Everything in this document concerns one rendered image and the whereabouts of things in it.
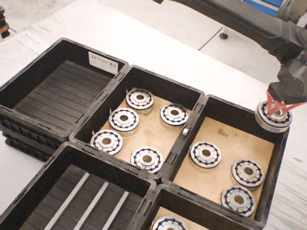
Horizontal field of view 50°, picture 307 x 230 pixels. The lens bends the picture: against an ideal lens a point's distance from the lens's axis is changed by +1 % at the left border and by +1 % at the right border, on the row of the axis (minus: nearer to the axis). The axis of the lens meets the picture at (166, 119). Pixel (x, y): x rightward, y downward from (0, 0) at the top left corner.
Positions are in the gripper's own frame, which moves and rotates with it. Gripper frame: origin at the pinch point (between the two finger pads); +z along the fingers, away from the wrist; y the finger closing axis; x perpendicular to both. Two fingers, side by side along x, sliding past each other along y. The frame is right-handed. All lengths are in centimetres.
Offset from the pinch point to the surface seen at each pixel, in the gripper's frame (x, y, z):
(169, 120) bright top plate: 17.8, -24.2, 20.0
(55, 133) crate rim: 16, -62, 14
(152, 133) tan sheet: 15.7, -30.6, 23.1
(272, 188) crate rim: -17.7, -7.0, 11.6
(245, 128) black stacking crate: 8.9, 1.8, 20.6
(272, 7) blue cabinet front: 141, 111, 62
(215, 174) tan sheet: -4.8, -15.8, 22.2
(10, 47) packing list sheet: 89, -75, 39
